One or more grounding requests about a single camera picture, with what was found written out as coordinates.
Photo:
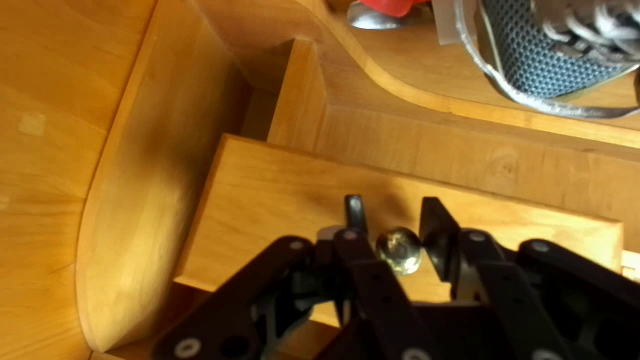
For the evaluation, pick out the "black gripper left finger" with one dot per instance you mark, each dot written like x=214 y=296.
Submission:
x=372 y=307

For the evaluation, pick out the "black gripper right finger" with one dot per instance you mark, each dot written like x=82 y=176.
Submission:
x=561 y=293

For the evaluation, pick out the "small wooden drawer metal knob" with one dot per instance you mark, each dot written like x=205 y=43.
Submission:
x=281 y=193

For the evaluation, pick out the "blue grey sneaker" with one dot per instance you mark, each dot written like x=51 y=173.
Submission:
x=547 y=52

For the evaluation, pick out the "wooden roll-top desk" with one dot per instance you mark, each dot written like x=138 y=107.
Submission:
x=67 y=201

